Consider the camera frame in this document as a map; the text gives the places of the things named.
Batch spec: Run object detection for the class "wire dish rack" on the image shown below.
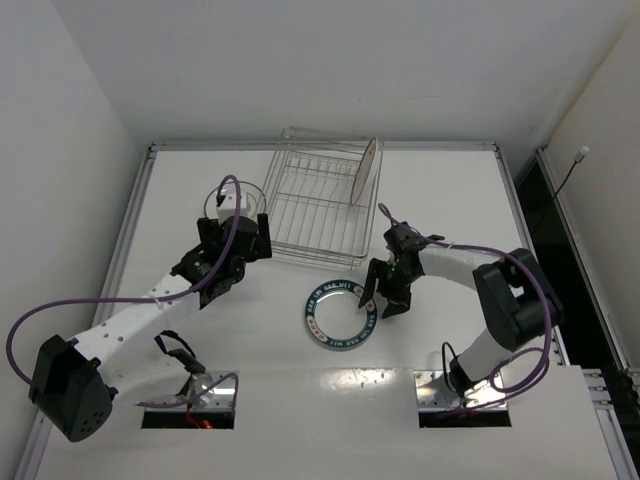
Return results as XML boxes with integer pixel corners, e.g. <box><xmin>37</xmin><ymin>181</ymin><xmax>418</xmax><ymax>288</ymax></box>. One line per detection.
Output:
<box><xmin>263</xmin><ymin>126</ymin><xmax>384</xmax><ymax>270</ymax></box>

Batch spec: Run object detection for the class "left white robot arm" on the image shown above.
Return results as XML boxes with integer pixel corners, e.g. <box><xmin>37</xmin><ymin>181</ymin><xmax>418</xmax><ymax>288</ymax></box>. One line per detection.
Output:
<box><xmin>29</xmin><ymin>213</ymin><xmax>272</xmax><ymax>442</ymax></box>

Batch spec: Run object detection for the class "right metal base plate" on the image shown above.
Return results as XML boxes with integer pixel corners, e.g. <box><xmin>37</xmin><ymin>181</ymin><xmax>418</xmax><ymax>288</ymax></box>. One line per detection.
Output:
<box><xmin>414</xmin><ymin>370</ymin><xmax>508</xmax><ymax>413</ymax></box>

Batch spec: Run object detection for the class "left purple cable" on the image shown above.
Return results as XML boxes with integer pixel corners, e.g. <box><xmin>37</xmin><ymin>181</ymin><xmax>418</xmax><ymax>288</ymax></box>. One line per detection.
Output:
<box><xmin>5</xmin><ymin>174</ymin><xmax>257</xmax><ymax>407</ymax></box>

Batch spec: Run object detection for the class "metal base plate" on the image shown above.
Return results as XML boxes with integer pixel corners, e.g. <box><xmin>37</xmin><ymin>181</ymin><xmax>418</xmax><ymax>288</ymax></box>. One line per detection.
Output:
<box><xmin>184</xmin><ymin>371</ymin><xmax>238</xmax><ymax>413</ymax></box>
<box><xmin>414</xmin><ymin>370</ymin><xmax>508</xmax><ymax>413</ymax></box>

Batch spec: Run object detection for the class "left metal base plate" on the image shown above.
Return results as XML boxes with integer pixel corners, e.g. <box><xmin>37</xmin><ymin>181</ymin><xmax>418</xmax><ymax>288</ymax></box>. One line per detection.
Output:
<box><xmin>184</xmin><ymin>371</ymin><xmax>238</xmax><ymax>413</ymax></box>

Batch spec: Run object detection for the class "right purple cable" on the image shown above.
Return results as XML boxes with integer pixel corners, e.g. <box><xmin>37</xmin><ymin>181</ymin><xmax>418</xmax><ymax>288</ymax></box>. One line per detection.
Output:
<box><xmin>377</xmin><ymin>202</ymin><xmax>552</xmax><ymax>417</ymax></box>

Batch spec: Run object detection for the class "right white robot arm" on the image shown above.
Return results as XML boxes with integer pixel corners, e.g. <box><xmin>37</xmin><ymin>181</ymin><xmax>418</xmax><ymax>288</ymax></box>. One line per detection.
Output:
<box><xmin>360</xmin><ymin>222</ymin><xmax>565</xmax><ymax>398</ymax></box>

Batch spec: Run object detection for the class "orange sunburst plate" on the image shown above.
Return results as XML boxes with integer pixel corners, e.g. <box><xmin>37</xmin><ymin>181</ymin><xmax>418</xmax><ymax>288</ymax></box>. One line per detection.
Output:
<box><xmin>350</xmin><ymin>137</ymin><xmax>379</xmax><ymax>205</ymax></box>

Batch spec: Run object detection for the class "purple cable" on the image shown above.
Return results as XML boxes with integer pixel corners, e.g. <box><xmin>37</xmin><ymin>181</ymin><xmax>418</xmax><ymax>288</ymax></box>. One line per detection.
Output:
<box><xmin>377</xmin><ymin>202</ymin><xmax>552</xmax><ymax>417</ymax></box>
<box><xmin>5</xmin><ymin>174</ymin><xmax>257</xmax><ymax>407</ymax></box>

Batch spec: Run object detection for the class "teal rimmed lettered plate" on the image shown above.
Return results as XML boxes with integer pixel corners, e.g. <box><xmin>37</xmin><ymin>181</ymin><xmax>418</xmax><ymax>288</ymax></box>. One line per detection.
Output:
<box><xmin>303</xmin><ymin>279</ymin><xmax>378</xmax><ymax>351</ymax></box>

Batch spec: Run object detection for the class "black wall usb cable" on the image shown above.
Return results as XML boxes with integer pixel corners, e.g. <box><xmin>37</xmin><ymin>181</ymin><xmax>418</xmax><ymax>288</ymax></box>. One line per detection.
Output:
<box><xmin>544</xmin><ymin>145</ymin><xmax>590</xmax><ymax>201</ymax></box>

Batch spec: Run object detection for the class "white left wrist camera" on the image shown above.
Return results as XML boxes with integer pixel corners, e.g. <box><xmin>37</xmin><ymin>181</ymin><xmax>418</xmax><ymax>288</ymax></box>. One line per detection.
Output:
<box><xmin>216</xmin><ymin>190</ymin><xmax>257</xmax><ymax>223</ymax></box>

